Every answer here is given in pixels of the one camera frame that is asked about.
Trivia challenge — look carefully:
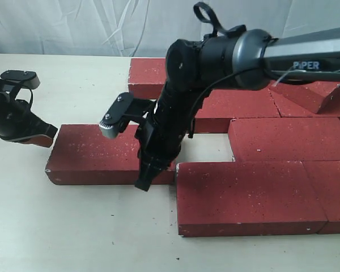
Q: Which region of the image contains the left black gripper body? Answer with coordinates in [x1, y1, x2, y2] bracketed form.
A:
[0, 91, 39, 143]

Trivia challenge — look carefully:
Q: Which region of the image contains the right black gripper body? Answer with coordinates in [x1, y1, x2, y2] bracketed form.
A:
[134, 82, 209, 171]

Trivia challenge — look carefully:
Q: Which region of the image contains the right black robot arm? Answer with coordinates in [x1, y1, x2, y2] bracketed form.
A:
[134, 25, 340, 191]

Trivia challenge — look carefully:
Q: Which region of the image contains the white backdrop cloth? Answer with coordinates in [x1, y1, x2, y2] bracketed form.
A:
[0, 1, 340, 57]

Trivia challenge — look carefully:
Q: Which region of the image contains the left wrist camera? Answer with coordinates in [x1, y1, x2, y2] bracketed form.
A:
[0, 70, 40, 99]

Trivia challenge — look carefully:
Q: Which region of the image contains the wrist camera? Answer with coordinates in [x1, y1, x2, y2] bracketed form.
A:
[0, 70, 40, 99]
[98, 92, 155, 140]

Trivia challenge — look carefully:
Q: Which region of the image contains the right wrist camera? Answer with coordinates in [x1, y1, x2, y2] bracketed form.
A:
[98, 92, 155, 140]

